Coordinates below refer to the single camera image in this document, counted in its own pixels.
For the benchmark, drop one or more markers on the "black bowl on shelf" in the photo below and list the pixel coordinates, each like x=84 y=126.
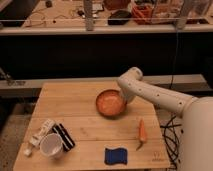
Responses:
x=120 y=17

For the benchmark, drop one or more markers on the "orange toy carrot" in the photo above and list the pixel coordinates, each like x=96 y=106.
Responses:
x=142 y=135

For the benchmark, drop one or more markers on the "blue sponge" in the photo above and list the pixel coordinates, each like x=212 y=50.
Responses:
x=116 y=156

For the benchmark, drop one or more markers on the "orange ceramic bowl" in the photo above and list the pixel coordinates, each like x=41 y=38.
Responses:
x=110 y=103

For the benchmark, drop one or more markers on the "orange crate on shelf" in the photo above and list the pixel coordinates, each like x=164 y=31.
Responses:
x=142 y=14

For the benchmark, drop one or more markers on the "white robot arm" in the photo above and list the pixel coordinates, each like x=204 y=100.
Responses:
x=196 y=144

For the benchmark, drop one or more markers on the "grey metal post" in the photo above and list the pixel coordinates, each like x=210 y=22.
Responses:
x=88 y=15

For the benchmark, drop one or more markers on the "white crumpled packaging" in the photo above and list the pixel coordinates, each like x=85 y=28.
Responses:
x=45 y=128

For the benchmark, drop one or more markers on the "small white cube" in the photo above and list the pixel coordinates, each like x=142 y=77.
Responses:
x=27 y=152

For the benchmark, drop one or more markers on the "black striped box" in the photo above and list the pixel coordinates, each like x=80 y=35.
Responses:
x=67 y=141

